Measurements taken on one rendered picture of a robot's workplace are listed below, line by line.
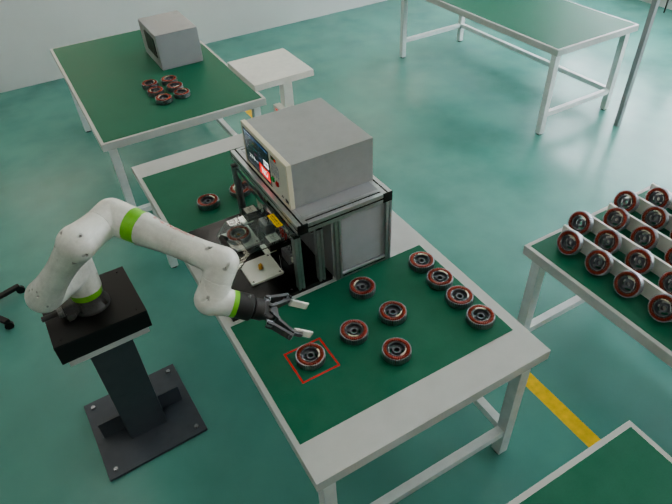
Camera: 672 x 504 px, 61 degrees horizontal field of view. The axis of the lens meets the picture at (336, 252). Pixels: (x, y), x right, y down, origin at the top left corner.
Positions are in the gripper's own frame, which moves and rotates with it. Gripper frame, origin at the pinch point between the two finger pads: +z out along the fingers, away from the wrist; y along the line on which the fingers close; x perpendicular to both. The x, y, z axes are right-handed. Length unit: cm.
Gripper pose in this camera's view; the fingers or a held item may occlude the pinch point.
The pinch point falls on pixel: (306, 319)
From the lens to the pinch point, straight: 202.4
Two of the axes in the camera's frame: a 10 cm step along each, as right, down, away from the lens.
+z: 8.9, 2.4, 3.8
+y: 1.4, 6.5, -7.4
